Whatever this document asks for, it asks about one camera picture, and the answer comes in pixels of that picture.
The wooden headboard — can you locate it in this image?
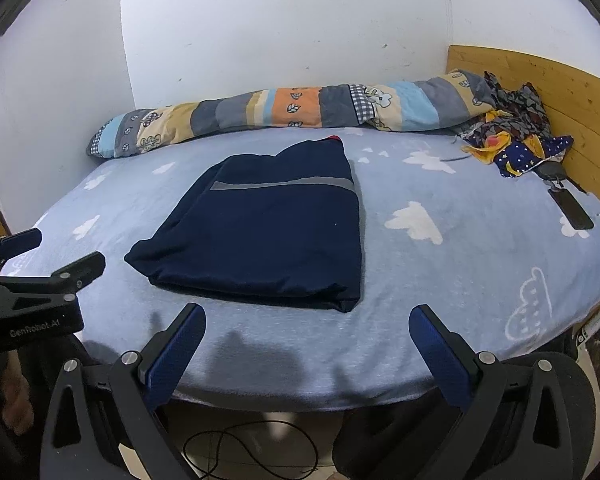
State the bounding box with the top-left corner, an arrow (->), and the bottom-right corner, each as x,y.
446,45 -> 600,221

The black office chair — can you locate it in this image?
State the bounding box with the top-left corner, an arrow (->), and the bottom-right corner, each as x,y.
332,350 -> 600,480

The black phone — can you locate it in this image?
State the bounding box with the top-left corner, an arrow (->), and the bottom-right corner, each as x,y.
547,187 -> 595,231

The dark patterned cloth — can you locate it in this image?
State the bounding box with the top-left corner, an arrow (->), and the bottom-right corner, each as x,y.
452,71 -> 575,179

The black cable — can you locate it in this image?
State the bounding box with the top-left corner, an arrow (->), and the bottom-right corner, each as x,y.
182,420 -> 321,480

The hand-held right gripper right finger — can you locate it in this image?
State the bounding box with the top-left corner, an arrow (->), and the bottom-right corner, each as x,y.
409,304 -> 576,480

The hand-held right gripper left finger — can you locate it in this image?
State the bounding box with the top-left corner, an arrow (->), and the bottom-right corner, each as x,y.
40,302 -> 207,480

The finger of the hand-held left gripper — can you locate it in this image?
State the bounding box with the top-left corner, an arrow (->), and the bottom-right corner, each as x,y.
0,227 -> 44,274
0,251 -> 107,312

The navy jacket with red collar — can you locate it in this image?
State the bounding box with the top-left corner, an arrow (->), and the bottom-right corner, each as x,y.
124,135 -> 365,314

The person's left hand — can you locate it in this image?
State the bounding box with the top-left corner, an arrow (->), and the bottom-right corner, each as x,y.
1,349 -> 35,437

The bunch of keys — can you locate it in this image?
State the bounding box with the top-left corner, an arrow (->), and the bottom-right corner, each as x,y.
535,160 -> 588,196

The rolled patchwork quilt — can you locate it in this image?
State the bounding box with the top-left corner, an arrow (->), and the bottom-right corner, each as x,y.
86,69 -> 501,160

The light blue cloud bed sheet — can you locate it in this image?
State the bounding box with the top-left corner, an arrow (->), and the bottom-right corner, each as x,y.
0,125 -> 600,413

